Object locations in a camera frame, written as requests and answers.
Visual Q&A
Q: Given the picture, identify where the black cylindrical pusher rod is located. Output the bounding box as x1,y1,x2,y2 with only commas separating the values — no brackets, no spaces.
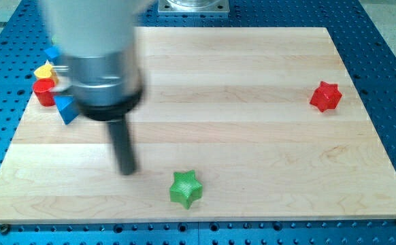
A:
108,115,137,176

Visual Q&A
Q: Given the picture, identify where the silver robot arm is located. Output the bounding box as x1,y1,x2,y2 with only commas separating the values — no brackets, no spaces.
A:
39,0,145,175

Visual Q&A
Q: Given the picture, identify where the blue triangle block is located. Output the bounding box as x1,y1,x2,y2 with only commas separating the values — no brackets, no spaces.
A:
54,95,80,125

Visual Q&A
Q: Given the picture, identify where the green star block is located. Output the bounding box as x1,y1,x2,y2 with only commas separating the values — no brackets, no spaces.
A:
169,169,203,210

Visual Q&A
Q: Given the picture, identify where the red star block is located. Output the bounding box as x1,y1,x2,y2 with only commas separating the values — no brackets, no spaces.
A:
310,81,342,112

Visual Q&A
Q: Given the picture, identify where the red cylinder block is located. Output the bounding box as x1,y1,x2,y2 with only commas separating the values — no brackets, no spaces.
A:
32,78,55,107

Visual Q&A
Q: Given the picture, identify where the yellow heart block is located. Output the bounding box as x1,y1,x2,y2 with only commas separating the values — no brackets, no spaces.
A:
33,63,59,84

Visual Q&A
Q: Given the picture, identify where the blue cube block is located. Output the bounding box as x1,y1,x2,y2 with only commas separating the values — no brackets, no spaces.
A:
44,46,61,64

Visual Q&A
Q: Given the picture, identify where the light wooden board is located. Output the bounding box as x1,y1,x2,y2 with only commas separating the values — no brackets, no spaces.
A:
0,27,396,224

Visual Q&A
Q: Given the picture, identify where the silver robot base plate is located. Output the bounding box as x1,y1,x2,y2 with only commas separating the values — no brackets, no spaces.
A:
158,0,230,14

